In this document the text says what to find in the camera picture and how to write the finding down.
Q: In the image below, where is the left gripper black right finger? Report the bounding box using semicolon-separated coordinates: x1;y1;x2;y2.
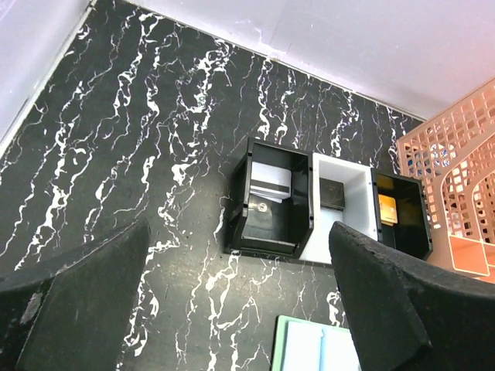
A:
329;222;494;370

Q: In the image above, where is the green card holder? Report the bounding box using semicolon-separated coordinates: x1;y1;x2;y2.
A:
271;315;361;371

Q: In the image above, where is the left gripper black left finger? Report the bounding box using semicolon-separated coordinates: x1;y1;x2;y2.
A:
1;219;151;370

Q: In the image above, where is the black tray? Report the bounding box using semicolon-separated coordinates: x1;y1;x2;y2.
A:
224;138;314;259
371;168;433;260

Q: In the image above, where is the right black tray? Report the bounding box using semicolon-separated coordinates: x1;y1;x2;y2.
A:
371;168;433;260

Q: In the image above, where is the gold credit card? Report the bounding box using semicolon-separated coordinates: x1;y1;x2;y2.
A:
378;194;398;226

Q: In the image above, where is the white middle tray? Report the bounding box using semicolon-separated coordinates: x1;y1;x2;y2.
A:
300;153;378;264

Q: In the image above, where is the left black tray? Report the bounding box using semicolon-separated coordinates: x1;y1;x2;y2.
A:
224;138;314;259

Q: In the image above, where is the orange file organizer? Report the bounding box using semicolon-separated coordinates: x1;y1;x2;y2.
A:
397;80;494;284

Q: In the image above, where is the black credit card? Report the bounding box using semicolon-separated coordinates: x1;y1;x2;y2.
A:
319;178;345;211

